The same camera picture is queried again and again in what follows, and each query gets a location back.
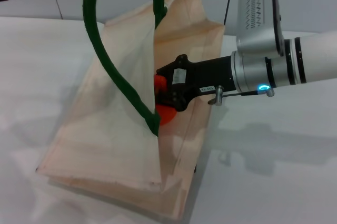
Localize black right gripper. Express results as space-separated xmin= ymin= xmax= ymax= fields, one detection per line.
xmin=156 ymin=54 xmax=238 ymax=112

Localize orange fruit with stem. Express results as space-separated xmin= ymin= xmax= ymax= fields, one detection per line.
xmin=153 ymin=74 xmax=178 ymax=127

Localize cream handbag with green handles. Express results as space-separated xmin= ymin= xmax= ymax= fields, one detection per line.
xmin=35 ymin=0 xmax=226 ymax=221

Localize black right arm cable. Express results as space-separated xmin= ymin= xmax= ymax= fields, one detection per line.
xmin=207 ymin=84 xmax=275 ymax=107

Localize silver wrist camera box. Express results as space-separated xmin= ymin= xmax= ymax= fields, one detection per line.
xmin=235 ymin=0 xmax=285 ymax=58

